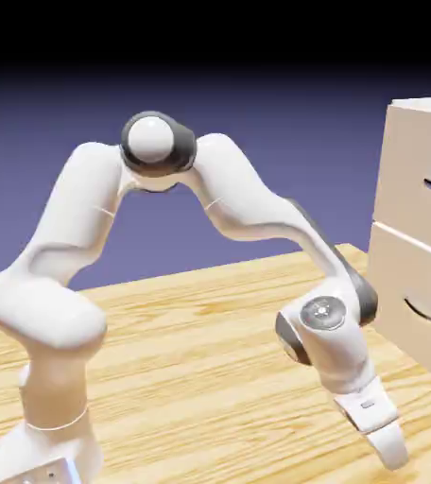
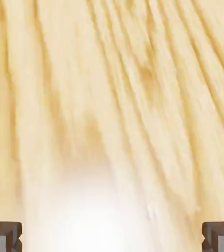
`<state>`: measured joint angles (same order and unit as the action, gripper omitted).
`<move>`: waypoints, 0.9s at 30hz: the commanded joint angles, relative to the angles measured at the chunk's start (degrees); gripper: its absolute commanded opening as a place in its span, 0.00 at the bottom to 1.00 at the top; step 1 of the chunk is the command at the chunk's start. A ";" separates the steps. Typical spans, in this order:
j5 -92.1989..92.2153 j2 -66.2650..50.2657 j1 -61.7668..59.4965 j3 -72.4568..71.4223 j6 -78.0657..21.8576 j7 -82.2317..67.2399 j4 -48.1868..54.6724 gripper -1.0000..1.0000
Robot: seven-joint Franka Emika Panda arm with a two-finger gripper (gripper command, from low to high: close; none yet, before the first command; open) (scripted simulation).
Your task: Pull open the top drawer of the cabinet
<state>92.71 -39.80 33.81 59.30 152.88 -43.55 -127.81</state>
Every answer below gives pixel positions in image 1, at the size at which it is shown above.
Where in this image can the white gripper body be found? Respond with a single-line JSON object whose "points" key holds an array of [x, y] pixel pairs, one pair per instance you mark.
{"points": [[370, 410]]}

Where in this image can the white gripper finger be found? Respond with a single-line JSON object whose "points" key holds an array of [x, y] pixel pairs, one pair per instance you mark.
{"points": [[389, 444]]}

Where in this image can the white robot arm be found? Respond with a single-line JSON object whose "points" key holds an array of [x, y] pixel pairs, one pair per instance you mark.
{"points": [[68, 234]]}

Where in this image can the beige drawer front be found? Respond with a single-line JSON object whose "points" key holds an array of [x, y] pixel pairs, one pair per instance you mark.
{"points": [[393, 272], [404, 159]]}

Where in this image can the beige wooden cabinet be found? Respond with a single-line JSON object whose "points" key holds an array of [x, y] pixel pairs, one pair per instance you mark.
{"points": [[408, 264]]}

